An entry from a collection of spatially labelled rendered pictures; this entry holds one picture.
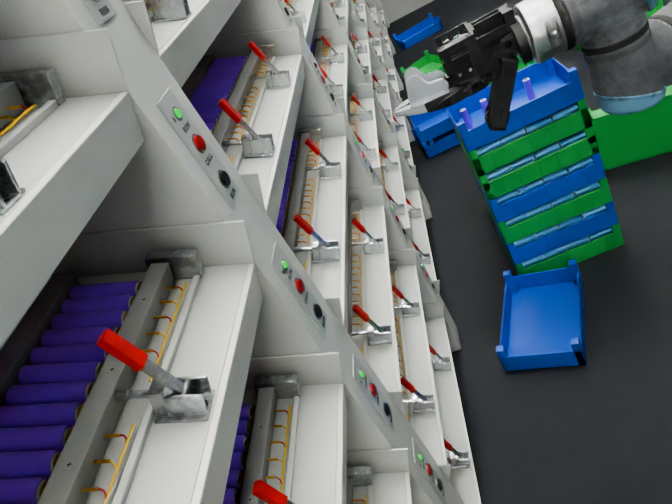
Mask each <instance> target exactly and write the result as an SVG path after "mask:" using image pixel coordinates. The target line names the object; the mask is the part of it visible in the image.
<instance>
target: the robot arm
mask: <svg viewBox="0 0 672 504"><path fill-rule="evenodd" d="M657 3H658V0H524V1H522V2H520V3H519V4H517V5H515V7H514V13H513V10H512V8H510V7H508V4H507V3H506V4H504V5H502V6H500V7H498V8H497V9H495V10H493V11H491V12H489V13H487V14H485V15H484V16H482V17H480V18H478V19H476V20H474V21H473V22H471V23H469V24H467V23H466V21H465V22H463V23H462V24H460V25H458V26H456V27H454V28H452V29H450V30H449V31H447V32H445V33H443V34H441V35H439V36H438V37H436V38H434V41H435V43H436V45H437V47H438V48H437V51H438V56H439V58H440V60H441V62H442V65H443V67H444V70H445V72H446V74H444V73H443V72H442V71H441V70H435V71H433V72H431V73H428V74H424V73H422V72H421V71H420V70H418V69H417V68H415V67H411V68H409V69H407V70H406V72H405V74H404V78H405V84H406V89H407V94H408V99H407V100H405V101H404V102H403V103H402V104H400V105H399V106H398V107H397V108H396V109H395V110H394V114H395V115H396V116H413V115H420V114H424V113H428V112H429V113H430V112H433V111H437V110H440V109H443V108H446V107H449V106H452V105H454V104H456V103H458V102H460V101H462V100H463V99H465V98H467V97H469V96H472V95H474V94H476V93H478V92H479V91H481V90H483V89H484V88H486V87H487V86H488V85H489V83H490V82H492V83H491V89H490V95H489V101H488V105H487V107H486V111H485V122H486V124H488V127H489V129H490V131H505V130H506V127H507V124H508V121H509V117H510V106H511V101H512V95H513V90H514V85H515V80H516V75H517V69H518V64H519V59H518V58H517V56H516V55H515V54H517V55H518V56H519V58H520V60H521V62H522V63H523V64H524V65H525V64H527V63H529V62H531V61H533V60H534V61H535V62H536V63H537V64H541V63H543V62H545V61H547V60H549V59H551V58H553V57H555V56H557V55H559V54H561V53H563V52H565V51H568V50H570V49H572V48H574V47H576V46H578V45H580V47H581V50H582V54H583V57H584V60H585V63H586V66H587V69H588V73H589V76H590V79H591V82H592V85H593V88H594V96H595V97H596V98H597V100H598V103H599V106H600V108H601V109H602V110H603V111H604V112H606V113H609V114H614V115H627V114H633V113H637V112H641V111H644V110H646V109H649V108H651V107H653V106H655V105H656V104H658V103H659V102H660V101H661V100H662V99H663V98H664V96H665V93H666V86H665V85H664V81H665V80H666V79H668V78H669V77H670V76H672V1H671V2H670V3H668V4H667V5H666V6H664V7H663V8H661V9H660V10H659V11H657V12H656V13H654V14H653V15H652V16H650V17H649V18H647V14H646V12H647V11H652V10H653V9H654V7H655V6H656V5H657ZM457 29H458V30H459V33H460V34H458V35H456V36H454V37H453V38H454V40H452V41H450V42H449V40H448V38H446V39H444V40H442V37H444V36H445V35H447V34H449V33H451V32H453V31H455V30H457ZM506 41H507V42H506Z"/></svg>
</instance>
